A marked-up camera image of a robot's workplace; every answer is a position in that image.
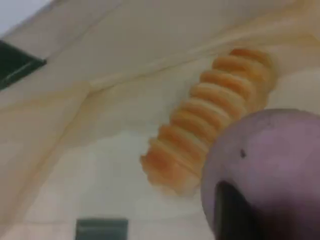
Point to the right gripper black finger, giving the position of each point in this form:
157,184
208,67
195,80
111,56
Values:
232,215

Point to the pink peach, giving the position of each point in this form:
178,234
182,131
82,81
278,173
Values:
275,155

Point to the long ridged orange bread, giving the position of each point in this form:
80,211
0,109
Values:
195,125

